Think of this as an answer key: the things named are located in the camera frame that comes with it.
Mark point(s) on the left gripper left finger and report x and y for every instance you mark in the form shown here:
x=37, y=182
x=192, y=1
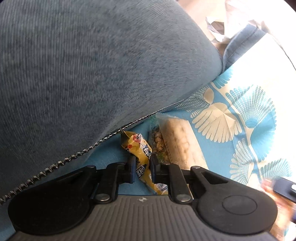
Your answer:
x=111, y=177

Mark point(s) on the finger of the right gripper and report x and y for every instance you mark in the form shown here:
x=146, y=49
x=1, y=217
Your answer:
x=285, y=188

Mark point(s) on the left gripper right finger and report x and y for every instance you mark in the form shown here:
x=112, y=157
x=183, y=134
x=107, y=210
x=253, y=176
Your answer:
x=175, y=178

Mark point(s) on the clear bag orange crackers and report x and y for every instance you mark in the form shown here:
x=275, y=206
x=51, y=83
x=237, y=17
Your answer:
x=285, y=210

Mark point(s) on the clear rice cake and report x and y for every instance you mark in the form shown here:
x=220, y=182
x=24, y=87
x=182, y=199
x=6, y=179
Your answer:
x=181, y=143

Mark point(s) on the yellow snack packet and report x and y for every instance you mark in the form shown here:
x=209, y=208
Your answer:
x=136, y=144

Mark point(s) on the green nut snack packet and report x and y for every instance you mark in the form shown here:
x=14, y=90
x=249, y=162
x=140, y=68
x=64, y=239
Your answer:
x=157, y=142

